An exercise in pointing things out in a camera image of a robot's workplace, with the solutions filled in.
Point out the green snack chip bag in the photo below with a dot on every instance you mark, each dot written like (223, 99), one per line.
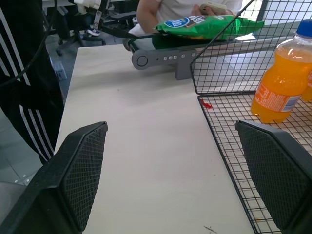
(207, 26)

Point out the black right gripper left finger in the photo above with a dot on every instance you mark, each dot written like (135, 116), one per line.
(73, 170)

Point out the orange soda bottle blue cap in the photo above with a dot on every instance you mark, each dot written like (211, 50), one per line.
(280, 80)

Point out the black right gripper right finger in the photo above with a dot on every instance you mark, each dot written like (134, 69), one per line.
(273, 170)

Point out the grey power strip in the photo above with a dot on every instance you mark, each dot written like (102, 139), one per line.
(59, 72)

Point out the small red scrap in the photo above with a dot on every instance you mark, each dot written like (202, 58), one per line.
(206, 104)

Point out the black office chair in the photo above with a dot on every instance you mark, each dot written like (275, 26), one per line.
(80, 31)

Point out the person's hand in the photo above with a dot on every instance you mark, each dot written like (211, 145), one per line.
(203, 9)

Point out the grey conveyor belt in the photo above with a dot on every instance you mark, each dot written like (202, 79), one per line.
(165, 54)

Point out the person in black striped trousers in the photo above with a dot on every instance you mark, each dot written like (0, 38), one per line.
(26, 85)

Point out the person in white shirt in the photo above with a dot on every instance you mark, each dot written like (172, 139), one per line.
(170, 12)

